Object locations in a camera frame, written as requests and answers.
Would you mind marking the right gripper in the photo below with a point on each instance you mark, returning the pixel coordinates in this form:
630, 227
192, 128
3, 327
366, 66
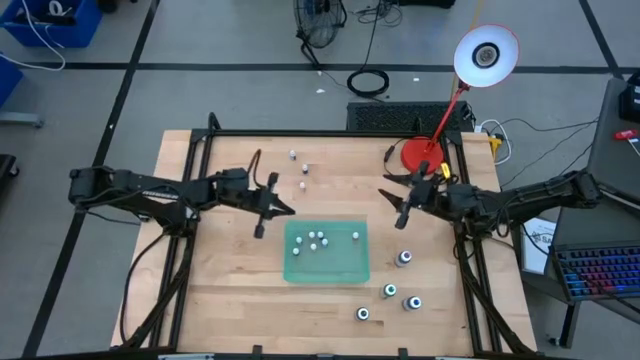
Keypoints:
432, 196

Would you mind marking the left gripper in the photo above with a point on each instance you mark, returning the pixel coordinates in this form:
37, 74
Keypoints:
255, 199

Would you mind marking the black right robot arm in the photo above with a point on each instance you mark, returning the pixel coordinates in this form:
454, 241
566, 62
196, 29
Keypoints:
540, 195

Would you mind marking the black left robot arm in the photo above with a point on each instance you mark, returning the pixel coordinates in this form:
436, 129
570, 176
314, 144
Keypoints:
150, 190

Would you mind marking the large purple food coloring bottle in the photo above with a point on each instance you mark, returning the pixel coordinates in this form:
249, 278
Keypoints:
404, 258

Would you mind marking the large green food coloring bottle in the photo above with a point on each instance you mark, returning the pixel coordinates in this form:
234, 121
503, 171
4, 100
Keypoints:
389, 290

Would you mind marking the large blue food coloring bottle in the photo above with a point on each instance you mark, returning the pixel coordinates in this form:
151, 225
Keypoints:
413, 303

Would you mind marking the large black food coloring bottle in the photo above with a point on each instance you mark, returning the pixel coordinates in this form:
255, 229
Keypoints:
362, 314

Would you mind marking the red desk lamp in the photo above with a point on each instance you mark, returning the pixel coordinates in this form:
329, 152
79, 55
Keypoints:
422, 156

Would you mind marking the black perforated computer case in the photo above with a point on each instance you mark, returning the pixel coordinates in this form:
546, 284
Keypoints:
400, 116

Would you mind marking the teal translucent plastic bin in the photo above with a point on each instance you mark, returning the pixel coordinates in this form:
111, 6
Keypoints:
335, 267

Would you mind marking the white printed paper sheet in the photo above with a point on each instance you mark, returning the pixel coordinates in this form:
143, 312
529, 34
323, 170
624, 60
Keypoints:
537, 250

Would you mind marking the black floor fan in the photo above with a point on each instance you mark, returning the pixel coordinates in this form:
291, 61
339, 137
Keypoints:
320, 22

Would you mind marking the grey side desk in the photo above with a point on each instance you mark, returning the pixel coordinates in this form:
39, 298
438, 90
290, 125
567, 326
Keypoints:
612, 160

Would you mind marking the backlit rainbow keyboard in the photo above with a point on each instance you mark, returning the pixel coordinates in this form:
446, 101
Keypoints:
600, 272

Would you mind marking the black desk device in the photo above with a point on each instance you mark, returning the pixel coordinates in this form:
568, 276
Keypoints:
631, 97

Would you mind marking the blue storage tote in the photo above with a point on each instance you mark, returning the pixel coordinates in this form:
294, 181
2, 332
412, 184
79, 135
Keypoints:
75, 30

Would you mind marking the blue plastic container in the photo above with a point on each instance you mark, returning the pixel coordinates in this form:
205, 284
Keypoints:
9, 80

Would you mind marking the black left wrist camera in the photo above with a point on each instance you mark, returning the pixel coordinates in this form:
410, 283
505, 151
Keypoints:
234, 178

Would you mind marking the black curved corner bracket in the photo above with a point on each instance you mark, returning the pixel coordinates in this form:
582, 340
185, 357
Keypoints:
214, 121

